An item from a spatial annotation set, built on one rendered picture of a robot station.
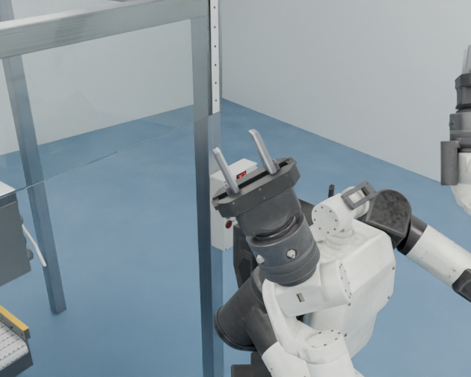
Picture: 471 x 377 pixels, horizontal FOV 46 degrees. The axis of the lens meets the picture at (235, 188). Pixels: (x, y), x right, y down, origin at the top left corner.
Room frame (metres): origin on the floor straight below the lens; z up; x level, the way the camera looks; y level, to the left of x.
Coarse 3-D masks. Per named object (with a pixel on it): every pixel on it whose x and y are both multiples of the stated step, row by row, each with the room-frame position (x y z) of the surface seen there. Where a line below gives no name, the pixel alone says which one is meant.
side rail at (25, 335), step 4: (0, 316) 1.18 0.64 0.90; (4, 316) 1.16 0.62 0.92; (4, 320) 1.16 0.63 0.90; (8, 320) 1.15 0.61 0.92; (8, 324) 1.15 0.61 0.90; (12, 324) 1.14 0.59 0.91; (12, 328) 1.14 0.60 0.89; (16, 328) 1.12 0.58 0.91; (16, 332) 1.13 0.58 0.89; (20, 332) 1.11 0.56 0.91; (24, 332) 1.10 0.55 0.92; (28, 332) 1.11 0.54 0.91; (20, 336) 1.12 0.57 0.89; (24, 336) 1.10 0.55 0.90; (28, 336) 1.11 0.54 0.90
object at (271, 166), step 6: (252, 132) 0.67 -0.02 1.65; (258, 132) 0.66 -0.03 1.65; (252, 138) 0.68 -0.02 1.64; (258, 138) 0.66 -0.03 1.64; (258, 144) 0.66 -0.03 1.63; (264, 144) 0.66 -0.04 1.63; (258, 150) 0.67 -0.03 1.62; (264, 150) 0.66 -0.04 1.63; (264, 156) 0.66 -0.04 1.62; (264, 162) 0.67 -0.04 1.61; (270, 162) 0.66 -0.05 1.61; (276, 162) 0.67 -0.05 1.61; (270, 168) 0.65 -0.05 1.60; (276, 168) 0.67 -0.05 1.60
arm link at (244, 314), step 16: (240, 288) 0.82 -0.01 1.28; (224, 304) 0.84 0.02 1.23; (240, 304) 0.79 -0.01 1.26; (256, 304) 0.77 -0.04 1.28; (224, 320) 0.80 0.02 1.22; (240, 320) 0.78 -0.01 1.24; (256, 320) 0.76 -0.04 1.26; (240, 336) 0.78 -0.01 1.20; (256, 336) 0.74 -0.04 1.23; (272, 336) 0.73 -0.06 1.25
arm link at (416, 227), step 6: (360, 216) 1.16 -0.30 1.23; (414, 216) 1.11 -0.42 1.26; (414, 222) 1.09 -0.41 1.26; (420, 222) 1.09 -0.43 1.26; (408, 228) 1.08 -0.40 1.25; (414, 228) 1.07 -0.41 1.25; (420, 228) 1.07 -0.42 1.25; (408, 234) 1.07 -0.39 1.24; (414, 234) 1.06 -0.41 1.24; (420, 234) 1.06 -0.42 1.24; (402, 240) 1.09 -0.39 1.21; (408, 240) 1.06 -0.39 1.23; (414, 240) 1.06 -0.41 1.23; (396, 246) 1.11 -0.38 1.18; (402, 246) 1.07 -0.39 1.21; (408, 246) 1.06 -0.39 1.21; (402, 252) 1.07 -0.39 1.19; (408, 252) 1.06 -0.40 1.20
